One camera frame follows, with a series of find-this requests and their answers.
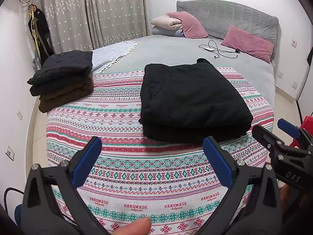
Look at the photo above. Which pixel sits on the hanging clothes on rack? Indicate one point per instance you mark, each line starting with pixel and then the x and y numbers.
pixel 40 33

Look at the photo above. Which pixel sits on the black jacket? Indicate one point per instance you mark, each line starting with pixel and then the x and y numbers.
pixel 187 103

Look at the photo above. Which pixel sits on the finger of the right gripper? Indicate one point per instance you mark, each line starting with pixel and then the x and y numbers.
pixel 288 128

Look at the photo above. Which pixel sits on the patterned knit blanket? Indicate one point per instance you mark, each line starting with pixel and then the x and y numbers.
pixel 134 176

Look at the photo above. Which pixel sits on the folded brown garment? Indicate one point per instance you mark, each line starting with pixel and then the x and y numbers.
pixel 66 94

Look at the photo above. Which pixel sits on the white fringed throw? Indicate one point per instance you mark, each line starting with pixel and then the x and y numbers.
pixel 103 58

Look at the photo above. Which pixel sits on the grey star curtain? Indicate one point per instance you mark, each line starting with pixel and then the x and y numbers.
pixel 91 24

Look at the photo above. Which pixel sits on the folded black garment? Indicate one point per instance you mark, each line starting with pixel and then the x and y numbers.
pixel 61 70

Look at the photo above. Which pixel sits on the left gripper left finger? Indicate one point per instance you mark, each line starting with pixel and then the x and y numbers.
pixel 84 160

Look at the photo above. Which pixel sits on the grey padded headboard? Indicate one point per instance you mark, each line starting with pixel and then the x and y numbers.
pixel 216 16

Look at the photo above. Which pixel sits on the beige folded blanket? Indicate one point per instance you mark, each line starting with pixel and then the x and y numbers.
pixel 167 23

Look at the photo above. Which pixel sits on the operator fingertip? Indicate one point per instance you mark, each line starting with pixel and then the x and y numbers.
pixel 139 227

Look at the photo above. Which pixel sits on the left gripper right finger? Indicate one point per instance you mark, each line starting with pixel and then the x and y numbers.
pixel 220 160

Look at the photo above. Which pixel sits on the pink pillow far side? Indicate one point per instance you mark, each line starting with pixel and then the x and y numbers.
pixel 248 43

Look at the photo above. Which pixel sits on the blue-grey folded blanket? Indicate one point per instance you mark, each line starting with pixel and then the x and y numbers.
pixel 164 32

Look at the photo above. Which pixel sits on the pink pillow near curtain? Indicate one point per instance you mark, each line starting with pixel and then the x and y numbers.
pixel 192 27

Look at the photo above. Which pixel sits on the white wall socket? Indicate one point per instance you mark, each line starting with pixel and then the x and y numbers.
pixel 10 153

